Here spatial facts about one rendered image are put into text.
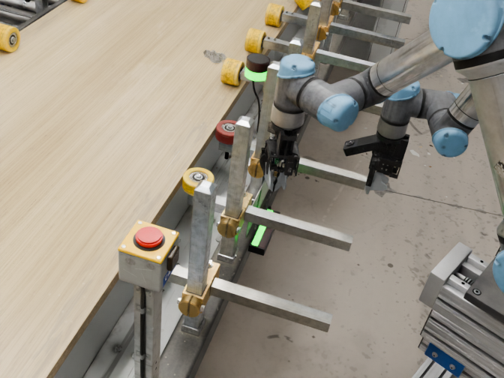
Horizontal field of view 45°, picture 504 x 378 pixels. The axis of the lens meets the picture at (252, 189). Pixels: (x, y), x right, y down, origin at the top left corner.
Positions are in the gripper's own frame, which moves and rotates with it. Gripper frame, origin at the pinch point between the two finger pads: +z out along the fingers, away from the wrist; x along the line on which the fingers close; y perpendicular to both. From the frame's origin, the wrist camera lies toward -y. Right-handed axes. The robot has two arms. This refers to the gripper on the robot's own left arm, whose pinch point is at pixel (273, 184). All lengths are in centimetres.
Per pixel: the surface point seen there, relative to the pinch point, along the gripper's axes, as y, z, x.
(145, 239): 51, -29, -28
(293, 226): 5.2, 8.7, 5.9
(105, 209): 8.4, 3.7, -39.9
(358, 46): -246, 76, 88
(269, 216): 2.0, 8.7, 0.0
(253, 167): -17.3, 8.1, -3.2
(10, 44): -63, 0, -78
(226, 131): -26.4, 2.9, -10.8
